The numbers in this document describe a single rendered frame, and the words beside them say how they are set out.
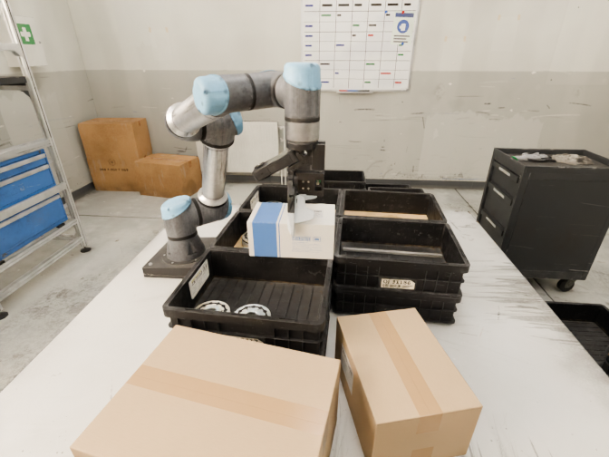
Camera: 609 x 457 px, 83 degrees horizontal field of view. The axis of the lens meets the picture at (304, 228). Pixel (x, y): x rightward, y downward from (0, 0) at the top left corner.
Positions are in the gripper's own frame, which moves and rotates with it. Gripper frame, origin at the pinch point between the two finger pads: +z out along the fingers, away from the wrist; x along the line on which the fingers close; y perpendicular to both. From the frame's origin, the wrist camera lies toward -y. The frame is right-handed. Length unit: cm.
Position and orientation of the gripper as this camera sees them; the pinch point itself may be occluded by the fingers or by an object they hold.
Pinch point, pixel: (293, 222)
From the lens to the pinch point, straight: 84.3
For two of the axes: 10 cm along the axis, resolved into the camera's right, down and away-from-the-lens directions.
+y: 10.0, 0.4, -0.7
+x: 0.8, -4.5, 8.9
